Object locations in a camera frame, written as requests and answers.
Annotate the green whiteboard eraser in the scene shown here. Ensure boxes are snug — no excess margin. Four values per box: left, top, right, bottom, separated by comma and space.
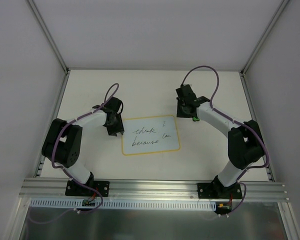
192, 117, 200, 122

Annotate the yellow framed small whiteboard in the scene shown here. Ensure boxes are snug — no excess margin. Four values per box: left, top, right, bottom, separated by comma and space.
121, 115, 181, 156

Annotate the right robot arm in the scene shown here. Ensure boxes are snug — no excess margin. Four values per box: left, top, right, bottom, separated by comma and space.
176, 84, 267, 199

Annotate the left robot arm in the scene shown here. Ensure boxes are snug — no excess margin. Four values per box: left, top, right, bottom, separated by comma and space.
41, 97, 125, 197

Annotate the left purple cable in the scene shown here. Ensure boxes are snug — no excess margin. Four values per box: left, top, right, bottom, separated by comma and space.
27, 83, 120, 224

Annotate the purple cable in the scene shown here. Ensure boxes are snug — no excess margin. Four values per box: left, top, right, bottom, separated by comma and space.
27, 83, 120, 224
181, 65, 270, 218

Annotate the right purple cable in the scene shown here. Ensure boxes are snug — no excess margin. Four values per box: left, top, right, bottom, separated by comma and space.
181, 65, 270, 218

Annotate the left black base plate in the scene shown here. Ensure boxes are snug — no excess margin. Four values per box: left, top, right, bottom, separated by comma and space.
65, 180, 110, 197

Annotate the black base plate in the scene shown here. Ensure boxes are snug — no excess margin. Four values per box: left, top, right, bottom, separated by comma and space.
197, 182, 243, 200
65, 180, 110, 197

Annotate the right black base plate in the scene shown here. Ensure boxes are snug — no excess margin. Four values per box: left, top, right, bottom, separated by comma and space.
197, 182, 243, 200

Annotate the aluminium mounting rail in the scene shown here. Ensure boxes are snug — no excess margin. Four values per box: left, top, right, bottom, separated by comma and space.
19, 177, 290, 203

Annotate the white slotted cable duct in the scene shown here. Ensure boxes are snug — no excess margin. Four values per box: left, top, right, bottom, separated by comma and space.
29, 198, 217, 212

